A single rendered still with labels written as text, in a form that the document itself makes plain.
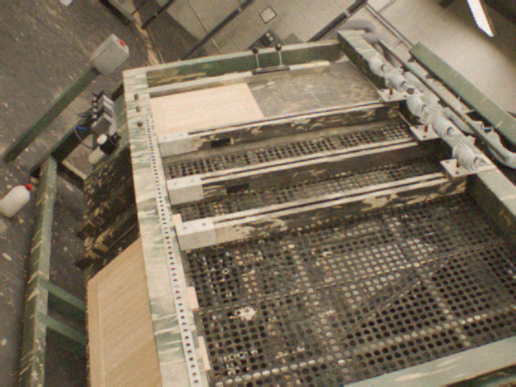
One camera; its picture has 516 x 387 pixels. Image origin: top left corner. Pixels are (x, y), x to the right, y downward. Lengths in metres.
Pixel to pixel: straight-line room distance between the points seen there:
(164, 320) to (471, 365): 0.86
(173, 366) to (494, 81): 7.17
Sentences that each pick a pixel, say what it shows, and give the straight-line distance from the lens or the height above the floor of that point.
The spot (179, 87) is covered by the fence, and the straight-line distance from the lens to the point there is 2.86.
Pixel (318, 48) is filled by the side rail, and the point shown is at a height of 1.68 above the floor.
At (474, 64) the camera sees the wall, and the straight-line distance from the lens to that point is 8.50.
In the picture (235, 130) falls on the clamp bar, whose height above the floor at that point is 1.18.
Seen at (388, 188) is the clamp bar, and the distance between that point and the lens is 2.06.
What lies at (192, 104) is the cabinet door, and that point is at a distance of 2.73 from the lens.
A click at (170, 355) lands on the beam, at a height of 0.84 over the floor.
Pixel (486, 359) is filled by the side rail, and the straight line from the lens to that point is 1.61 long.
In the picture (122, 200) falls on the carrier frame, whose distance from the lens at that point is 2.74.
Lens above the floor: 1.63
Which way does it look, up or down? 13 degrees down
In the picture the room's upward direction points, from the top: 51 degrees clockwise
